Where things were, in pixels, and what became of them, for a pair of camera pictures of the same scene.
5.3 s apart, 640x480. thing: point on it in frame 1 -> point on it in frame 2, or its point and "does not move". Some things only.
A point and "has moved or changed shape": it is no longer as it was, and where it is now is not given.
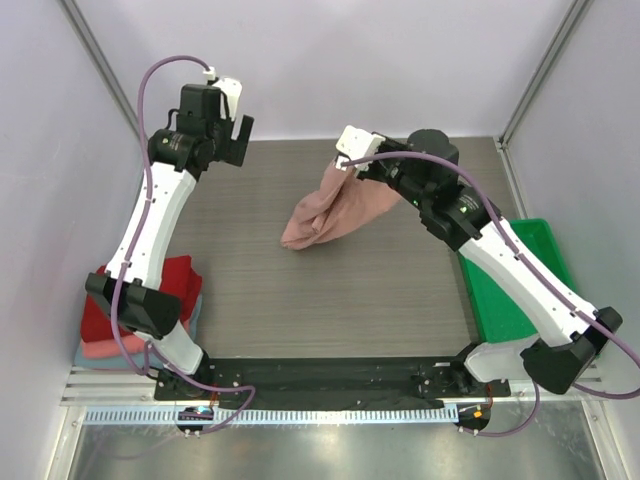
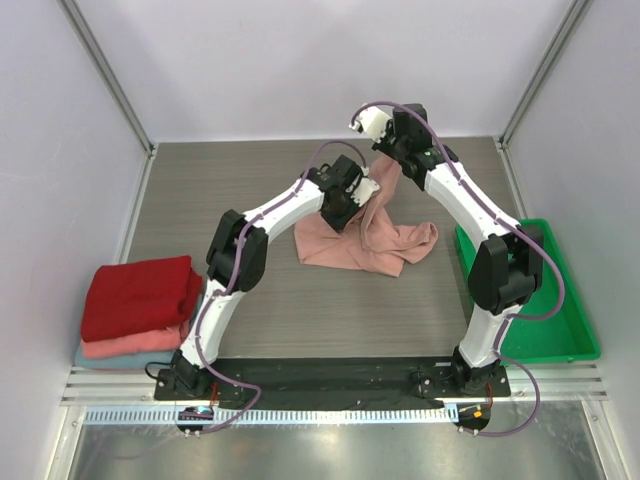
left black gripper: (233, 150) -> (339, 224)
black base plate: (357, 382) does not move
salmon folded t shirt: (110, 347) does not move
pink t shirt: (343, 202) has moved or changed shape
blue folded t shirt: (125, 361) does not move
